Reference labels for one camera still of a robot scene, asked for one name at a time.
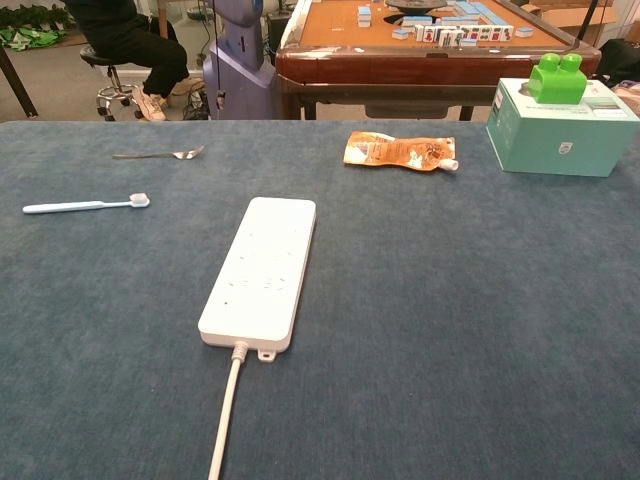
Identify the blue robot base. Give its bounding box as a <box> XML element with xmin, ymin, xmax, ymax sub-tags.
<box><xmin>202</xmin><ymin>0</ymin><xmax>279</xmax><ymax>121</ymax></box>

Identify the white power strip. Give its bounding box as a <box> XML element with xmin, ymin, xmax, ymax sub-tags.
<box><xmin>197</xmin><ymin>196</ymin><xmax>318</xmax><ymax>364</ymax></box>

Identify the orange spout pouch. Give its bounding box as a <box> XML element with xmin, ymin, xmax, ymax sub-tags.
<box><xmin>342</xmin><ymin>130</ymin><xmax>460</xmax><ymax>174</ymax></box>

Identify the blue table cloth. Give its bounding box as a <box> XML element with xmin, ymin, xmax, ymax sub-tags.
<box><xmin>0</xmin><ymin>118</ymin><xmax>640</xmax><ymax>480</ymax></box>

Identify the metal fork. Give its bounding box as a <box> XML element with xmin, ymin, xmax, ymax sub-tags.
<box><xmin>111</xmin><ymin>144</ymin><xmax>206</xmax><ymax>162</ymax></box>

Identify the brown mahjong table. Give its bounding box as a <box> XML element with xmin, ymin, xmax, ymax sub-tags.
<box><xmin>274</xmin><ymin>0</ymin><xmax>603</xmax><ymax>122</ymax></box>

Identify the teal cardboard box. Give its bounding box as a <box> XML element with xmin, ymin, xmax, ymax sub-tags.
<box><xmin>485</xmin><ymin>77</ymin><xmax>640</xmax><ymax>178</ymax></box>

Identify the light blue toothbrush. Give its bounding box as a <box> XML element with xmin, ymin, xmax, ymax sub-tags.
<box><xmin>21</xmin><ymin>192</ymin><xmax>151</xmax><ymax>216</ymax></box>

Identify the person in black trousers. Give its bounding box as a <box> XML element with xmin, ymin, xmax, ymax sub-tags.
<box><xmin>64</xmin><ymin>0</ymin><xmax>206</xmax><ymax>123</ymax></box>

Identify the green toy block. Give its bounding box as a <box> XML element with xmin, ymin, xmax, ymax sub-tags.
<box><xmin>527</xmin><ymin>51</ymin><xmax>588</xmax><ymax>106</ymax></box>

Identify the black swivel stool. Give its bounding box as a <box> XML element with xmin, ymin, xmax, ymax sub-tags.
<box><xmin>79</xmin><ymin>44</ymin><xmax>146</xmax><ymax>123</ymax></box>

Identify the black slanted pole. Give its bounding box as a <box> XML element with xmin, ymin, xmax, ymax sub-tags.
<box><xmin>0</xmin><ymin>43</ymin><xmax>40</xmax><ymax>120</ymax></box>

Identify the black bag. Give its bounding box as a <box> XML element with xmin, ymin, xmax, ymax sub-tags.
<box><xmin>597</xmin><ymin>38</ymin><xmax>640</xmax><ymax>90</ymax></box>

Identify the green leafy pile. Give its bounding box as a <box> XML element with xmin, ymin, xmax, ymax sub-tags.
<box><xmin>0</xmin><ymin>4</ymin><xmax>69</xmax><ymax>52</ymax></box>

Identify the hanging pendant cable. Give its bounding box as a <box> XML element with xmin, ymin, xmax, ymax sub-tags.
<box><xmin>212</xmin><ymin>0</ymin><xmax>227</xmax><ymax>109</ymax></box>

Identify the black cable bundle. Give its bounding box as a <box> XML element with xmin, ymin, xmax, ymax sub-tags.
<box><xmin>182</xmin><ymin>89</ymin><xmax>211</xmax><ymax>122</ymax></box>

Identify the white power cable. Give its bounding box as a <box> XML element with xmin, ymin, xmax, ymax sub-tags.
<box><xmin>207</xmin><ymin>340</ymin><xmax>249</xmax><ymax>480</ymax></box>

